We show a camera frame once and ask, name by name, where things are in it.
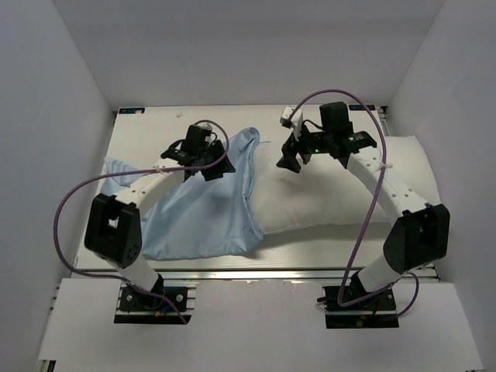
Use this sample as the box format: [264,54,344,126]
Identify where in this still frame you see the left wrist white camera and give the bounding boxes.
[198,122,213,136]

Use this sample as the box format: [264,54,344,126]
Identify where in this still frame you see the wrist white camera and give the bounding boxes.
[198,122,213,136]
[280,106,304,141]

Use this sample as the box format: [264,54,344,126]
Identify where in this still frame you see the left blue table label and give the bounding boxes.
[118,107,145,115]

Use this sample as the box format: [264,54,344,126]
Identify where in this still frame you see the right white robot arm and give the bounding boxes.
[277,102,450,309]

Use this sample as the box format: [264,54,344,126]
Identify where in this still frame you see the light blue pillowcase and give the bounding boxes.
[102,126,266,263]

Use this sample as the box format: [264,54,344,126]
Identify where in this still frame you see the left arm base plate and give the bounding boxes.
[114,285,196,325]

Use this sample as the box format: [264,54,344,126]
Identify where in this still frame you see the aluminium front rail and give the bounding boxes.
[73,267,440,288]

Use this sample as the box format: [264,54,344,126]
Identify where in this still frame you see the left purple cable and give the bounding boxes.
[52,119,230,325]

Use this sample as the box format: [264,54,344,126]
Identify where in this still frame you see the purple cable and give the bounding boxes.
[291,88,420,320]
[52,119,230,325]

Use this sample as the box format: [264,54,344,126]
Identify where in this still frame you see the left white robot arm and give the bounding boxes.
[84,119,235,309]

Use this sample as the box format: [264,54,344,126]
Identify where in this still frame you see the right aluminium side rail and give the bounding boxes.
[377,106,390,136]

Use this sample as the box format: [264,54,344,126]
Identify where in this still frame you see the white pillow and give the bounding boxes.
[250,136,440,234]

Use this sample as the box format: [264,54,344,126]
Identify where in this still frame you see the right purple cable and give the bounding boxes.
[291,88,420,320]

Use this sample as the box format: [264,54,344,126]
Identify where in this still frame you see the right blue table label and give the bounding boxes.
[348,104,376,111]

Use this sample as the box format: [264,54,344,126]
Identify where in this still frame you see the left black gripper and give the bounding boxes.
[198,139,236,182]

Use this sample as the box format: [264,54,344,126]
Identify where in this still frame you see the blue table label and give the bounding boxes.
[118,107,145,115]
[348,104,376,111]

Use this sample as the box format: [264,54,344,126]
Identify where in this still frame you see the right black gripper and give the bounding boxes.
[276,120,333,174]

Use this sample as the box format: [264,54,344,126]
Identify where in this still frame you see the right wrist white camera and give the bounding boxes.
[280,106,304,141]

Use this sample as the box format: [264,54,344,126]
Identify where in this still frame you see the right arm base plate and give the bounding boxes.
[316,286,399,329]

